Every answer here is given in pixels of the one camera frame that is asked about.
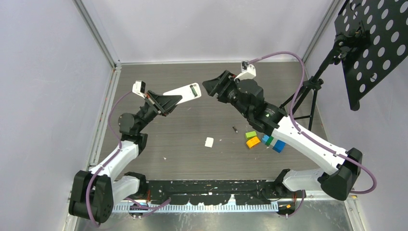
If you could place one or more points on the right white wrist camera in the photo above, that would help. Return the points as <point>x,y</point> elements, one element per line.
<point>248,71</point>

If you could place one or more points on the blue green striped block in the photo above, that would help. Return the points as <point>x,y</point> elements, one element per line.
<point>275,144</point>

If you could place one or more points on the black tripod stand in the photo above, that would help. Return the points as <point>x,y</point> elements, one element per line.
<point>306,92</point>

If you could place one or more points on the white battery cover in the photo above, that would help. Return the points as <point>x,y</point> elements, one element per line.
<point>209,142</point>

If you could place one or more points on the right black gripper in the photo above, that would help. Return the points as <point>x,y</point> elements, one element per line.
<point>220,85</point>

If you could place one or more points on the white remote control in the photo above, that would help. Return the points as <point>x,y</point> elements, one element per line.
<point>185,92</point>

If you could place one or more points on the lime green block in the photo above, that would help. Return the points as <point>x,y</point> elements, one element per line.
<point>250,135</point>

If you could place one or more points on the black perforated panel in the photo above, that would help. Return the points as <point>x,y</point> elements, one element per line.
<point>372,36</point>

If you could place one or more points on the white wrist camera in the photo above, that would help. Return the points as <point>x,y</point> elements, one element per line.
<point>248,71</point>
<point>138,88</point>

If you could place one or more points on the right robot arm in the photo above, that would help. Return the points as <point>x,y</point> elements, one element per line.
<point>338,168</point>

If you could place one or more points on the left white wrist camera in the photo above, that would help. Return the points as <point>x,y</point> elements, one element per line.
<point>138,88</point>

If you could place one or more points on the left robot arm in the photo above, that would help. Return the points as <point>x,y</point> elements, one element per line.
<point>96,192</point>

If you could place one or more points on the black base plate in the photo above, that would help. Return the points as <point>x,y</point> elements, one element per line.
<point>158,191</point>

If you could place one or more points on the green battery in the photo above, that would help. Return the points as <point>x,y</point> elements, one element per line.
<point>193,90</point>

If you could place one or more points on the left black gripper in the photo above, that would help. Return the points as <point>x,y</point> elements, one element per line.
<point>162,104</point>

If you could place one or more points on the orange block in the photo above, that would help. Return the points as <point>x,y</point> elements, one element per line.
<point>252,142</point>

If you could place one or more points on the aluminium frame rail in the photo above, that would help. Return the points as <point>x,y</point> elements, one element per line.
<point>206,203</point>

